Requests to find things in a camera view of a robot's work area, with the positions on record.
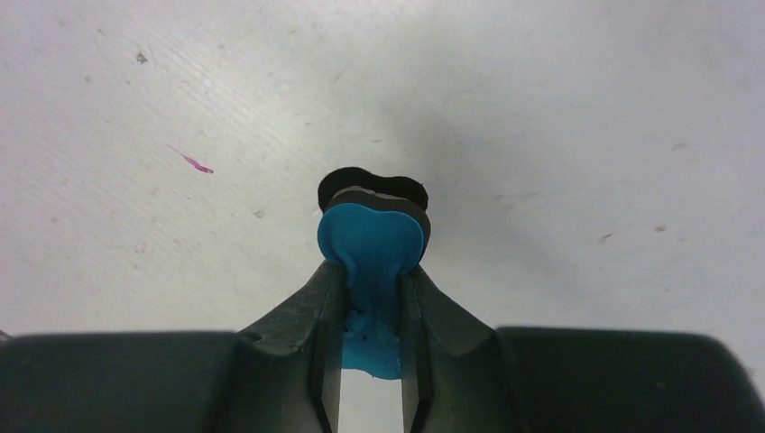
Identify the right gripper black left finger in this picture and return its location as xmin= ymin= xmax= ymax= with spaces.
xmin=216 ymin=262 xmax=346 ymax=432

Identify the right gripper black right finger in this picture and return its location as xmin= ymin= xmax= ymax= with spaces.
xmin=400 ymin=267 xmax=519 ymax=432

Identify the blue black whiteboard eraser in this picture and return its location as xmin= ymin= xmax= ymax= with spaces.
xmin=318 ymin=167 xmax=431 ymax=380

